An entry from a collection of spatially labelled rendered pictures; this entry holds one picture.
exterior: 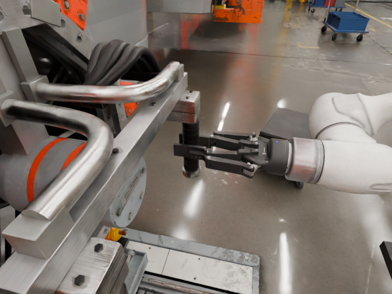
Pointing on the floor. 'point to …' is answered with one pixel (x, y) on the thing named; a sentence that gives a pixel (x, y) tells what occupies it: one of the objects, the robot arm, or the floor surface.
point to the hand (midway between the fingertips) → (191, 145)
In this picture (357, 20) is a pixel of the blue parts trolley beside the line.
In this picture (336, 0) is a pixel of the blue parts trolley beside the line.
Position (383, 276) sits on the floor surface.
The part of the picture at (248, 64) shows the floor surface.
